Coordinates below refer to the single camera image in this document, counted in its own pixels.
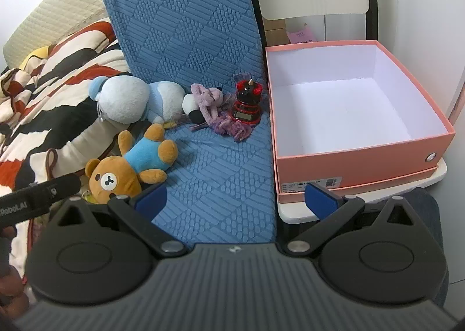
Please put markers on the small panda plush toy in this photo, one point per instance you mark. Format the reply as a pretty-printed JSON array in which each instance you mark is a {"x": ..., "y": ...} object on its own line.
[{"x": 191, "y": 107}]

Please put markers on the purple elephant plush toy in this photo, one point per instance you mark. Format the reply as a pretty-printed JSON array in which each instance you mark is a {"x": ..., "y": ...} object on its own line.
[{"x": 210, "y": 105}]

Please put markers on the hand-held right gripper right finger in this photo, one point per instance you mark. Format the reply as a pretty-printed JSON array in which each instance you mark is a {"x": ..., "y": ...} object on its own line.
[{"x": 320, "y": 201}]

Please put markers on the pink paper note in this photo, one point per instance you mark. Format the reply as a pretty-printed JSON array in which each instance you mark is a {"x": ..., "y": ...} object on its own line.
[{"x": 303, "y": 35}]

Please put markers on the white and blue plush toy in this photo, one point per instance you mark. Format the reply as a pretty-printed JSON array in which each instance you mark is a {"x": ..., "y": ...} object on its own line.
[{"x": 123, "y": 98}]

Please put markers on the cream quilted cushion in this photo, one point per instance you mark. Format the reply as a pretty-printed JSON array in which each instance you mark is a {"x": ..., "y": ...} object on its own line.
[{"x": 58, "y": 11}]

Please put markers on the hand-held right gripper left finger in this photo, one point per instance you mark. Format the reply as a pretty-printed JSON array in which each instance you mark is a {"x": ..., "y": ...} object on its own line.
[{"x": 150, "y": 197}]

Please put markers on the pink cardboard box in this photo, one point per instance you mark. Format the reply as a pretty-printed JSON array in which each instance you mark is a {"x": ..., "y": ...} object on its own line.
[{"x": 345, "y": 98}]

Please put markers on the yellow cloth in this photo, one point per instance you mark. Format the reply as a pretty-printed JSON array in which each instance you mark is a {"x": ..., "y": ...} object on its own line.
[{"x": 36, "y": 54}]

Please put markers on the person's left hand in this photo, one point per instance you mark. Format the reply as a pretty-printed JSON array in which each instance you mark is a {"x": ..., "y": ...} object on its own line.
[{"x": 11, "y": 289}]

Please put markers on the red and black toy figure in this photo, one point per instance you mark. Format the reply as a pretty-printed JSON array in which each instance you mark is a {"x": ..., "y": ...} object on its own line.
[{"x": 247, "y": 102}]

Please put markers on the brown bear plush toy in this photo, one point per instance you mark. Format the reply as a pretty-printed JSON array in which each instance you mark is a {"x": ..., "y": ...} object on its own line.
[{"x": 125, "y": 165}]

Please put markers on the printed blanket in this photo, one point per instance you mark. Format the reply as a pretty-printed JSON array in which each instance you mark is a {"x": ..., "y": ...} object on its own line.
[{"x": 47, "y": 98}]

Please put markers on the blue textured sofa cover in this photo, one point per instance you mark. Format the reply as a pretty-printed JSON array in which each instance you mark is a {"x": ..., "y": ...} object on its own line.
[{"x": 203, "y": 43}]

